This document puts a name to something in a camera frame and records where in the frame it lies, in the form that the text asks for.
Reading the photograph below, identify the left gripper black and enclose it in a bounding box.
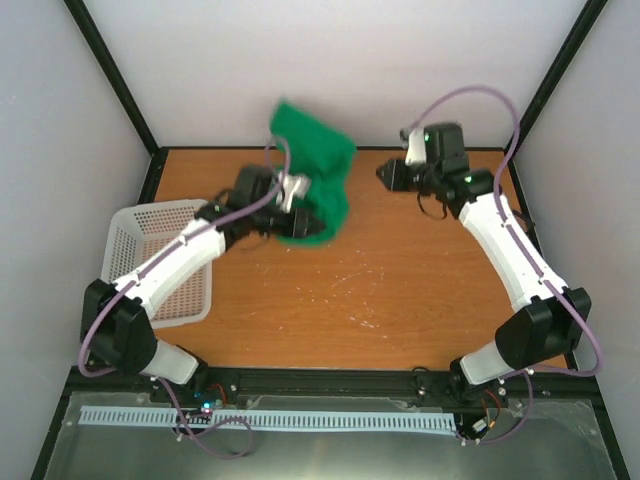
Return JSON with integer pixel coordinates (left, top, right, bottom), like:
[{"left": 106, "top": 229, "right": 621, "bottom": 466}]
[{"left": 248, "top": 202, "right": 323, "bottom": 239}]

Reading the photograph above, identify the green t-shirt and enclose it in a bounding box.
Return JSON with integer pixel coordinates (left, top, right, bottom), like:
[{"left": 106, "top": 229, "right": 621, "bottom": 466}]
[{"left": 269, "top": 100, "right": 356, "bottom": 248}]

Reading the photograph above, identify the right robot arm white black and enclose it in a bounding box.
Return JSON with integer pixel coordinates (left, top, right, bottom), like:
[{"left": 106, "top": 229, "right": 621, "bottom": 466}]
[{"left": 376, "top": 122, "right": 592, "bottom": 400}]

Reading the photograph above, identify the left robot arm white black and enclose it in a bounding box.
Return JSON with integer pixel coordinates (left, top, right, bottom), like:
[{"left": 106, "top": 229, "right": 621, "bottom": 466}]
[{"left": 78, "top": 164, "right": 325, "bottom": 403}]

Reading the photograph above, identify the white plastic basket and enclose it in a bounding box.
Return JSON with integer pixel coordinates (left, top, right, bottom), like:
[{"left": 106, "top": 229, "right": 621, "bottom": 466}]
[{"left": 99, "top": 198, "right": 213, "bottom": 330}]

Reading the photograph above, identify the small electronics board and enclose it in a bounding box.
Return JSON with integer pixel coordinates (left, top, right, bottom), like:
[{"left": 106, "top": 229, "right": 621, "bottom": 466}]
[{"left": 194, "top": 384, "right": 227, "bottom": 414}]

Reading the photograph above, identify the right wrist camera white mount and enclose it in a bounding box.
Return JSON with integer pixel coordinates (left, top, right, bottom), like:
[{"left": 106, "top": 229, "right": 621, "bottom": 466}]
[{"left": 399, "top": 127, "right": 427, "bottom": 166}]

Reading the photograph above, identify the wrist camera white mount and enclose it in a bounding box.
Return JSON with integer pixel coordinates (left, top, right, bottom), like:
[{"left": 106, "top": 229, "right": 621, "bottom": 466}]
[
  {"left": 275, "top": 171, "right": 311, "bottom": 213},
  {"left": 399, "top": 127, "right": 427, "bottom": 166}
]

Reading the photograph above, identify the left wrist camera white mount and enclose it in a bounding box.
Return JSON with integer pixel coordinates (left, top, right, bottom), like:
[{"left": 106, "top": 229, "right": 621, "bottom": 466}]
[{"left": 275, "top": 171, "right": 311, "bottom": 213}]

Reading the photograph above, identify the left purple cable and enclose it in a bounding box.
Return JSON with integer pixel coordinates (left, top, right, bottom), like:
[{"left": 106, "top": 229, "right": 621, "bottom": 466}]
[{"left": 77, "top": 137, "right": 296, "bottom": 379}]

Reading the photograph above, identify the purple cable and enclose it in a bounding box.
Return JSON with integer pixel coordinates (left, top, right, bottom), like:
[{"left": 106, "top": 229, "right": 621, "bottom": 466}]
[
  {"left": 404, "top": 84, "right": 605, "bottom": 379},
  {"left": 77, "top": 137, "right": 296, "bottom": 379}
]

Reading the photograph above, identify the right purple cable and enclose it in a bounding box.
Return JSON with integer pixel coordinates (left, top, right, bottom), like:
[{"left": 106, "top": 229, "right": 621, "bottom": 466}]
[{"left": 404, "top": 84, "right": 605, "bottom": 379}]

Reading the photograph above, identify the light blue cable duct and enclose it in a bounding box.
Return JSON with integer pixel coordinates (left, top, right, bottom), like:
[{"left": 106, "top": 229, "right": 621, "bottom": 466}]
[{"left": 77, "top": 406, "right": 456, "bottom": 436}]

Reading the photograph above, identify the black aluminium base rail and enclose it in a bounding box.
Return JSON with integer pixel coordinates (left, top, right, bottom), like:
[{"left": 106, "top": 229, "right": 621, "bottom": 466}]
[{"left": 192, "top": 367, "right": 452, "bottom": 406}]

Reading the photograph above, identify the right black frame post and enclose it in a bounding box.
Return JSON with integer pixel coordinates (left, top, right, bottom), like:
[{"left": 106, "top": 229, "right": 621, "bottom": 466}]
[{"left": 504, "top": 0, "right": 610, "bottom": 151}]

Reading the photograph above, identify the black frame post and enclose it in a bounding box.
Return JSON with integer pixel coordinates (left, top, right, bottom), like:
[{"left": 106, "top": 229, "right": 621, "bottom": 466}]
[
  {"left": 63, "top": 0, "right": 162, "bottom": 154},
  {"left": 504, "top": 0, "right": 610, "bottom": 151}
]

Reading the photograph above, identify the left black frame post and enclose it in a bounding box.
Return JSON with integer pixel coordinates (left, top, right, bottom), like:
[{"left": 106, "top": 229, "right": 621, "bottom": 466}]
[{"left": 63, "top": 0, "right": 162, "bottom": 154}]

